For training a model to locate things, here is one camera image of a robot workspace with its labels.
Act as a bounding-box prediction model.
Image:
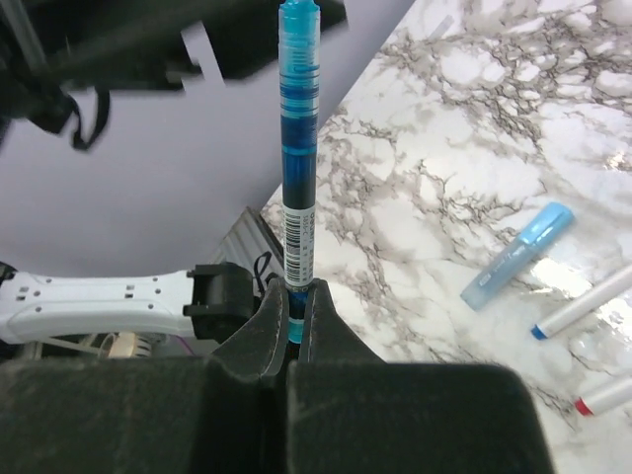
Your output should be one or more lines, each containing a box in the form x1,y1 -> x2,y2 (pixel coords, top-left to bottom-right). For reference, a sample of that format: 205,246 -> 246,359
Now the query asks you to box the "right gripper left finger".
1,357 -> 285,473

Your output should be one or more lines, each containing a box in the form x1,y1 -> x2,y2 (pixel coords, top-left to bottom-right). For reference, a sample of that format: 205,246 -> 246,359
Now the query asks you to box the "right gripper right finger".
285,362 -> 554,473

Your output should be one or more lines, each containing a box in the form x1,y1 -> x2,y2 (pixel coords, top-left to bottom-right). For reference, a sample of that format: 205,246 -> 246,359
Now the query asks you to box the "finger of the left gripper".
211,278 -> 289,383
298,278 -> 383,363

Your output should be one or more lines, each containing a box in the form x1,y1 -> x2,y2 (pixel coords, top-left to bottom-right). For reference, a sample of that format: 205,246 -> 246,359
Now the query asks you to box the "white pen red tip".
574,375 -> 632,417

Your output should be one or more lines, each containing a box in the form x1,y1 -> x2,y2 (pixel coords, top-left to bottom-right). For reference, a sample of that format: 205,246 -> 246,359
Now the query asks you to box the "white pen blue tip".
530,265 -> 631,341

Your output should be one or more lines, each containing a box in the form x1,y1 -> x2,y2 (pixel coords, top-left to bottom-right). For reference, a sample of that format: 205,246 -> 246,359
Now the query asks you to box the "thin teal blue pen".
278,1 -> 321,345

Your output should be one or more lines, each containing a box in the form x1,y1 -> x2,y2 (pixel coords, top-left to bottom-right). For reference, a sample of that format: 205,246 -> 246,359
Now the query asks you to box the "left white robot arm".
1,263 -> 382,385

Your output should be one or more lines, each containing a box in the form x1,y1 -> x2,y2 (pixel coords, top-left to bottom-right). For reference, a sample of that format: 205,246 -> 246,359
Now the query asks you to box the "aluminium rail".
209,207 -> 283,279

